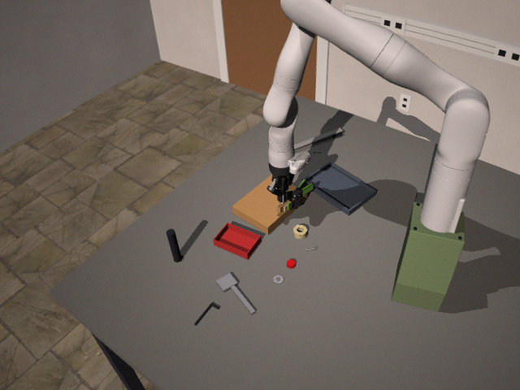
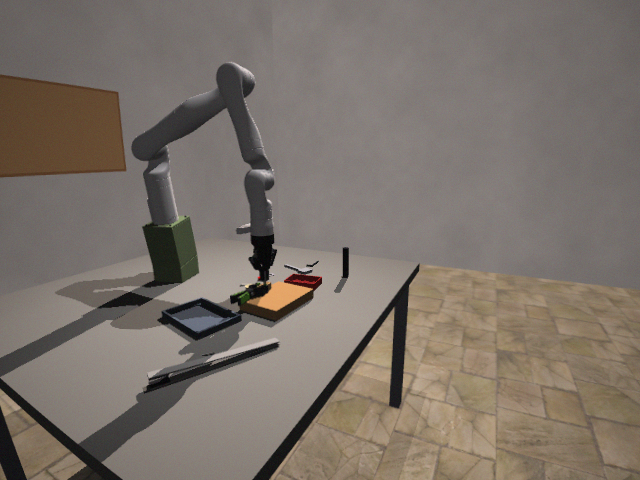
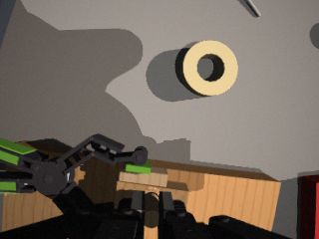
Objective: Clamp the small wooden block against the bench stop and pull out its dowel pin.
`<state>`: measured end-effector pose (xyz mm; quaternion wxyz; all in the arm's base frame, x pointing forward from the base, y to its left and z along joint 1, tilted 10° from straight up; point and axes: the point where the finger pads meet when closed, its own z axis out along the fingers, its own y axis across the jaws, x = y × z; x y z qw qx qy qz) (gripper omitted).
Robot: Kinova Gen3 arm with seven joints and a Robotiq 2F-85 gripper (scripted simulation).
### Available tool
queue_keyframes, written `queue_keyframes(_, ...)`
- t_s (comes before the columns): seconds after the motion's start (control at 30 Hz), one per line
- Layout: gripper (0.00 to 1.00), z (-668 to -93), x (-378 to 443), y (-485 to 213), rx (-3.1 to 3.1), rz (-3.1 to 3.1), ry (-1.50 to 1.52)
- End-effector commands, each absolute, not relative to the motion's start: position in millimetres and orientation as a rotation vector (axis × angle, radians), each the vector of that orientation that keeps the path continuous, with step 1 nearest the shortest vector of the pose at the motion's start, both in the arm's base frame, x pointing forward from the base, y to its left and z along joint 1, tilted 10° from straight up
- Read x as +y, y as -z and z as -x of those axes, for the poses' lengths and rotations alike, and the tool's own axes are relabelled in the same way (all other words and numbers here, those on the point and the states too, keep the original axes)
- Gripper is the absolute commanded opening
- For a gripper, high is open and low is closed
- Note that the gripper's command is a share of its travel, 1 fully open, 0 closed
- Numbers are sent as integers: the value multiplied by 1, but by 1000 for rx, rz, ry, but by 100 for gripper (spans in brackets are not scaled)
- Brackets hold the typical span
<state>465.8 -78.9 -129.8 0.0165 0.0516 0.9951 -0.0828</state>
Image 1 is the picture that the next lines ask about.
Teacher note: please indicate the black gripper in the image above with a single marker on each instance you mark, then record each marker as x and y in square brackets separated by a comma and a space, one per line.
[280, 181]

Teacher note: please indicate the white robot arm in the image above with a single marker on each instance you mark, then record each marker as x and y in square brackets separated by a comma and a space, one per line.
[467, 115]

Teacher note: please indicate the red rectangular tray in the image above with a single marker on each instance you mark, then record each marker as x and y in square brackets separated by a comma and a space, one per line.
[237, 240]

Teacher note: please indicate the cream ring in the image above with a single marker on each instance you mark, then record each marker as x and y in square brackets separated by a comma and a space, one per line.
[300, 232]

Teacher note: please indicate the light brown wooden board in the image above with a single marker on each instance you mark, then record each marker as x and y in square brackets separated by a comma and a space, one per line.
[258, 208]

